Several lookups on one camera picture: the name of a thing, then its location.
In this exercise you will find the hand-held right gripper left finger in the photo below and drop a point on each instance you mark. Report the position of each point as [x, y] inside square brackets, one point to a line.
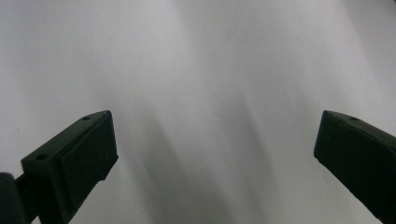
[71, 161]

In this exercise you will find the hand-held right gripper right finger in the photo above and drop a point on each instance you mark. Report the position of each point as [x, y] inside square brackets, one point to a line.
[358, 152]

